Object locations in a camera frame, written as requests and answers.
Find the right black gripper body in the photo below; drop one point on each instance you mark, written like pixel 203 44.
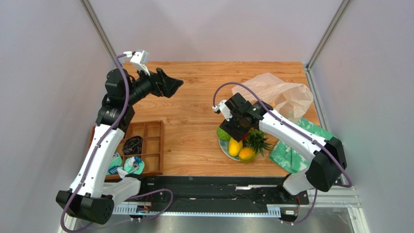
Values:
pixel 233 129

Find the yellow fake fruit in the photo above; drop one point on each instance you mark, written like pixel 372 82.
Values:
pixel 234 147

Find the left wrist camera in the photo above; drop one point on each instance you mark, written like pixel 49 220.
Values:
pixel 139 60

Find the wooden compartment tray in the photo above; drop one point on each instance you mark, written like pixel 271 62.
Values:
pixel 144 140

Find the yellow green fake mango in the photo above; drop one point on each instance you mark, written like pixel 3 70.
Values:
pixel 247 154

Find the green bumpy fake fruit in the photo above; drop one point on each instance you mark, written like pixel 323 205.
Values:
pixel 222 135

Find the banana print plastic bag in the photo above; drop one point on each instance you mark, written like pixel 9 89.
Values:
pixel 291 100

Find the red and teal floral plate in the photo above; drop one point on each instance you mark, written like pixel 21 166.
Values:
pixel 224 145

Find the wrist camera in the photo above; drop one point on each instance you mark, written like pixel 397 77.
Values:
pixel 222 108
pixel 139 60

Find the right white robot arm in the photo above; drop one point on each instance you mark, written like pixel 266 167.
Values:
pixel 326 156

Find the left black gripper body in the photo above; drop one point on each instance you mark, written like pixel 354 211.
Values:
pixel 159 89

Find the fake pineapple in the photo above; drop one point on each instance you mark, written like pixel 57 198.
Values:
pixel 257 140

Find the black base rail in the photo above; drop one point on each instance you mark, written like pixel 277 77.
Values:
pixel 215 194

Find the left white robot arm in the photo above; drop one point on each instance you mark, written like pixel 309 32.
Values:
pixel 87 198

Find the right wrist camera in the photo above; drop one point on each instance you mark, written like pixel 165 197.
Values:
pixel 222 108

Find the green white tie-dye cloth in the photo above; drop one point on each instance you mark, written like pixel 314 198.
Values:
pixel 291 160

